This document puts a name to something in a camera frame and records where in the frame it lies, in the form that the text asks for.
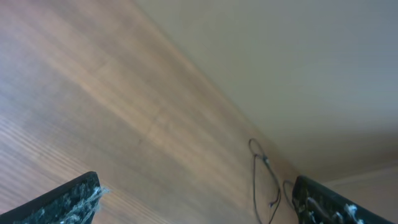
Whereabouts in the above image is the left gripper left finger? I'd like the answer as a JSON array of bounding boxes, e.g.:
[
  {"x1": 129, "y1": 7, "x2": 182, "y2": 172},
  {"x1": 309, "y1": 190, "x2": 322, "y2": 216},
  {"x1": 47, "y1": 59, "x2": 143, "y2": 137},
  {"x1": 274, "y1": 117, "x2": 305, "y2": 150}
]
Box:
[{"x1": 1, "y1": 171, "x2": 109, "y2": 224}]

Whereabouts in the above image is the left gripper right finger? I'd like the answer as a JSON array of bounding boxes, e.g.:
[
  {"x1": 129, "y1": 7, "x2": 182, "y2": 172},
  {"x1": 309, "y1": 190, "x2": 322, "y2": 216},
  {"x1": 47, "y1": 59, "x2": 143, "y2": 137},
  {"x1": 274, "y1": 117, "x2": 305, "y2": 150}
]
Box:
[{"x1": 292, "y1": 175, "x2": 392, "y2": 224}]

